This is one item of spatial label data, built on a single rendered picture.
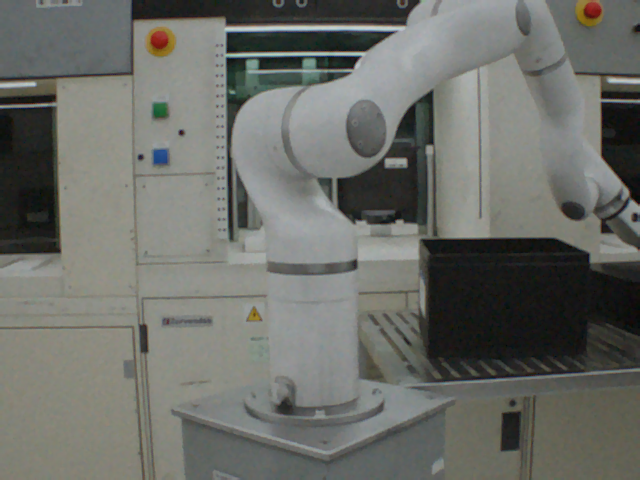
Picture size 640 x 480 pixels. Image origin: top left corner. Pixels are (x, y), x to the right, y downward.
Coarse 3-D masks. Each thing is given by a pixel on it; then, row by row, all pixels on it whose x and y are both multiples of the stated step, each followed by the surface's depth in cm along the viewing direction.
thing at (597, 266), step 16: (592, 272) 163; (608, 272) 159; (624, 272) 158; (592, 288) 163; (608, 288) 157; (624, 288) 151; (592, 304) 163; (608, 304) 157; (624, 304) 151; (608, 320) 157; (624, 320) 151
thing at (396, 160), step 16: (384, 160) 230; (400, 160) 230; (416, 160) 231; (352, 176) 230; (368, 176) 230; (384, 176) 230; (400, 176) 231; (416, 176) 231; (352, 192) 230; (368, 192) 230; (384, 192) 231; (400, 192) 231; (416, 192) 231; (352, 208) 230; (368, 208) 231; (384, 208) 231; (400, 208) 232; (416, 208) 232
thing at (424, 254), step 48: (432, 240) 160; (480, 240) 159; (528, 240) 159; (432, 288) 134; (480, 288) 133; (528, 288) 133; (576, 288) 132; (432, 336) 134; (480, 336) 134; (528, 336) 133; (576, 336) 133
